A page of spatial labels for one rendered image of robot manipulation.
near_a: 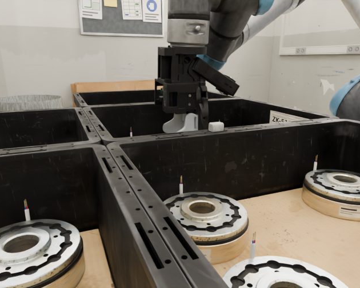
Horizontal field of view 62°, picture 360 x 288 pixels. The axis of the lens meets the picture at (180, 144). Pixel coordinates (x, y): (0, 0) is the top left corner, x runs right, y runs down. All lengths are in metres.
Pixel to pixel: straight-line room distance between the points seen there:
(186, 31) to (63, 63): 2.84
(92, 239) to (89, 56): 3.05
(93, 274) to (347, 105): 0.61
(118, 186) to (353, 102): 0.60
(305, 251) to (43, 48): 3.14
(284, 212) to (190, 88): 0.26
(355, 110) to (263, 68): 3.68
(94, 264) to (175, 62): 0.36
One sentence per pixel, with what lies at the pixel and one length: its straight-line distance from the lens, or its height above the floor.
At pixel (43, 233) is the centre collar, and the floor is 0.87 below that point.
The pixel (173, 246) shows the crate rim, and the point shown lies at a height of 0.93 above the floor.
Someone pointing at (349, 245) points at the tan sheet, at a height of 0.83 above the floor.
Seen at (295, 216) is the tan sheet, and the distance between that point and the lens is 0.43.
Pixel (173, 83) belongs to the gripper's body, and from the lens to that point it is 0.55.
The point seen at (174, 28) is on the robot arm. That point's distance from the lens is 0.55.
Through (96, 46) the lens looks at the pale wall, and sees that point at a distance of 3.38.
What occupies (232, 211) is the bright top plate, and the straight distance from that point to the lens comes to 0.35.
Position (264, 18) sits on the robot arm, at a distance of 0.79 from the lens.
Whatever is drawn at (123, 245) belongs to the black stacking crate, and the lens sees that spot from 0.22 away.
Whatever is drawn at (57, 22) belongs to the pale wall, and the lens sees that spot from 3.34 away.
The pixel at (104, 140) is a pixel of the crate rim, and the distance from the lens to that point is 0.38.
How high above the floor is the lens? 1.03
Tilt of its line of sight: 16 degrees down
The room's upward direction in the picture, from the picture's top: straight up
